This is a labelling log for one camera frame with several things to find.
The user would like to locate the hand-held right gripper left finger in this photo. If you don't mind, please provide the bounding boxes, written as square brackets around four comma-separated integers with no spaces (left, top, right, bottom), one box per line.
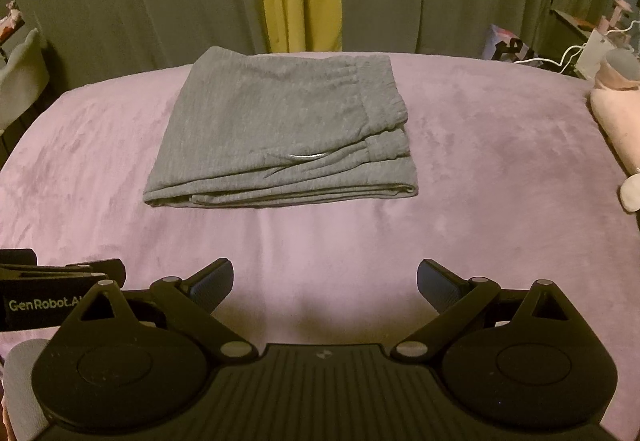
[57,257,260,365]

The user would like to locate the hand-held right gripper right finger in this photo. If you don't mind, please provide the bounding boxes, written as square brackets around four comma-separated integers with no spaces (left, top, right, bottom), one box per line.
[391,257,583,365]

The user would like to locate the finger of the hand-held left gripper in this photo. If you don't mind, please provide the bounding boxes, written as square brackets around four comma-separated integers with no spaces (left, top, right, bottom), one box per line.
[66,258,126,288]

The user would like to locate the grey pants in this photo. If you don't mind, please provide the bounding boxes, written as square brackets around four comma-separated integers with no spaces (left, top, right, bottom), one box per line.
[142,46,420,209]

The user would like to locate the purple plush blanket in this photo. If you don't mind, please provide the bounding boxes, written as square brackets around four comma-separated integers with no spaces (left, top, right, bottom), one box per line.
[0,50,640,372]

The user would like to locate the grey cloth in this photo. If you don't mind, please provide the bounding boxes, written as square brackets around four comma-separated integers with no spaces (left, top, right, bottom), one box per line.
[0,28,49,132]

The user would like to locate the colourful printed bag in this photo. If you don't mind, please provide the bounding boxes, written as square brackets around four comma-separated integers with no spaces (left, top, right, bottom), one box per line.
[482,24,540,67]

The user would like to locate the pink plush toy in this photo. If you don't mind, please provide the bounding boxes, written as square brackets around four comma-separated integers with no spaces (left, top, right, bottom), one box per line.
[590,48,640,172]

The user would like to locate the red white small object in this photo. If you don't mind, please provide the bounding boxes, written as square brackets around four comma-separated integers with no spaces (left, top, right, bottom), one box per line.
[0,0,26,42]

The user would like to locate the black side cabinet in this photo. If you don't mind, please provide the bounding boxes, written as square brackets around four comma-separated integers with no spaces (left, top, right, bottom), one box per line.
[537,8,601,72]

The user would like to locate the white box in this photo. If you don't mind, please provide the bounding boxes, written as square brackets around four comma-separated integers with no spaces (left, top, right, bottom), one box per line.
[575,28,626,80]

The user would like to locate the pink small stand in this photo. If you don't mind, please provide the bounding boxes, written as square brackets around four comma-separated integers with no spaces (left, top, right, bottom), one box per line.
[602,0,635,33]

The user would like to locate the white cable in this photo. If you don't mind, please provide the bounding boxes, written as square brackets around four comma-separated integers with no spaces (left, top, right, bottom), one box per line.
[515,18,640,73]

